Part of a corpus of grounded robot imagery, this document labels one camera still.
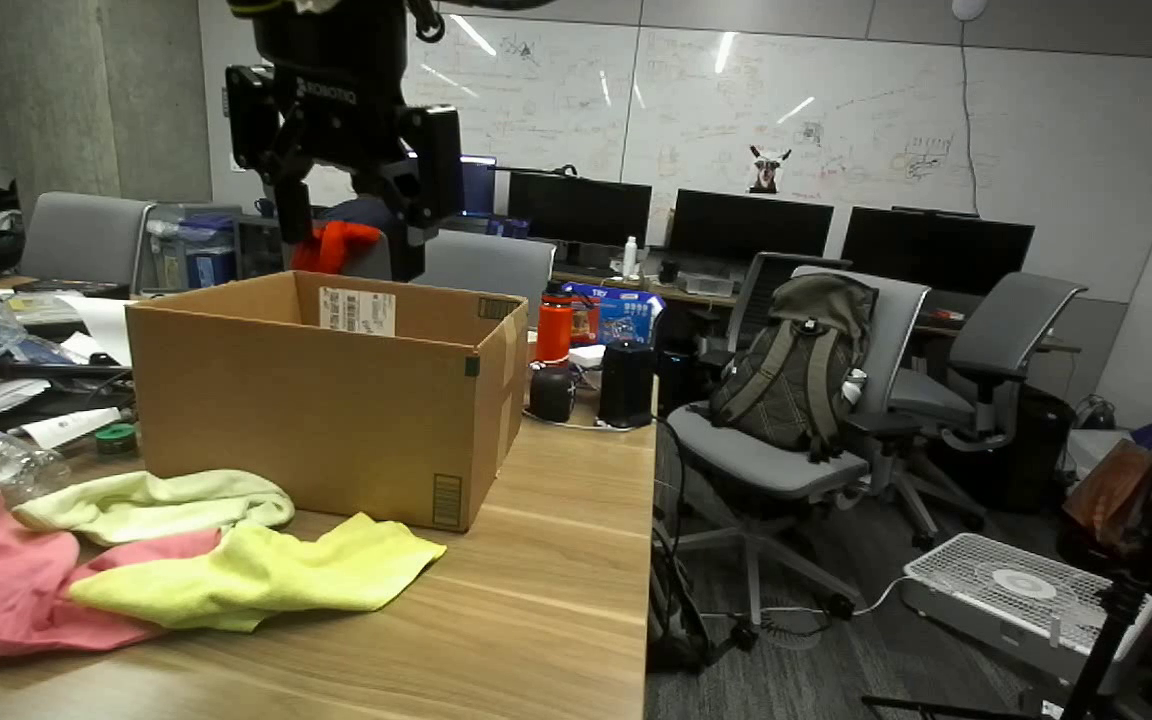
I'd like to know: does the grey office chair with backpack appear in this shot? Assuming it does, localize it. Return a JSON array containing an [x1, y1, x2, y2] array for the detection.
[[663, 264, 937, 640]]

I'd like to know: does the black monitor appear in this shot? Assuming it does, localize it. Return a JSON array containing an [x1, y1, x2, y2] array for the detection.
[[506, 172, 652, 264], [845, 207, 1031, 294], [663, 189, 831, 264]]

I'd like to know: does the clear plastic storage bin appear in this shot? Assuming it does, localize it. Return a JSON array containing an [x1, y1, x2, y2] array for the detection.
[[904, 533, 1111, 682]]

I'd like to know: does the grey chair behind box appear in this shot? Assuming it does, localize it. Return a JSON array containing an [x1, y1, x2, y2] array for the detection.
[[421, 232, 554, 320]]

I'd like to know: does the black speaker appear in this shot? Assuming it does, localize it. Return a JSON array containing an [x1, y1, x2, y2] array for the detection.
[[601, 344, 652, 428]]

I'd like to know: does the black monitor left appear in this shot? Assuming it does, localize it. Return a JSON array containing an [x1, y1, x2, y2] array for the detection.
[[506, 172, 652, 264]]

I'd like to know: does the grey office chair right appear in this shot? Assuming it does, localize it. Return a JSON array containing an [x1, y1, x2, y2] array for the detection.
[[893, 271, 1079, 526]]

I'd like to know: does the grey chair far left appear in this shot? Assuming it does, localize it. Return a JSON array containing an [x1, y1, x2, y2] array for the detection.
[[19, 191, 152, 291]]

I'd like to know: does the pink cloth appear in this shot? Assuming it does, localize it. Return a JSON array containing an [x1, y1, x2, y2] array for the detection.
[[0, 499, 218, 658]]

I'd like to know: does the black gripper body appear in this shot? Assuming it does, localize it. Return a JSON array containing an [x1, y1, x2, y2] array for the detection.
[[223, 0, 458, 198]]

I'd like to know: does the black monitor right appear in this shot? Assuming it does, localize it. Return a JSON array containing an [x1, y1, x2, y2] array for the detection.
[[845, 207, 1031, 294]]

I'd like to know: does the dog figurine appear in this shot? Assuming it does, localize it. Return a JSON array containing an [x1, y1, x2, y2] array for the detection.
[[747, 144, 792, 194]]

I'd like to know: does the black monitor middle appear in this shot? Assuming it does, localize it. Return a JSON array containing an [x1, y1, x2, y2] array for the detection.
[[663, 189, 831, 264]]

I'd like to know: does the orange jacket on chair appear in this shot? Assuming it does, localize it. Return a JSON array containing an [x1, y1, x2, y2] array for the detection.
[[291, 221, 382, 271]]

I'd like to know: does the yellow microfiber cloth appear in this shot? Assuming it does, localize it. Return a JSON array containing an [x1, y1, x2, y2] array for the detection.
[[66, 513, 442, 633]]

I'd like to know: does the cardboard box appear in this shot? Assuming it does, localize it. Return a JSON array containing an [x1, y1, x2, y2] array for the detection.
[[128, 271, 533, 533]]

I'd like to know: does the pale green cloth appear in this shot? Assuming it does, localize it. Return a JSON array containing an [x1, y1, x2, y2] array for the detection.
[[16, 469, 294, 545]]

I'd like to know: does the grey green backpack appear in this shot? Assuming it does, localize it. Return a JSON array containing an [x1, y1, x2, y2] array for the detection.
[[707, 271, 878, 459]]

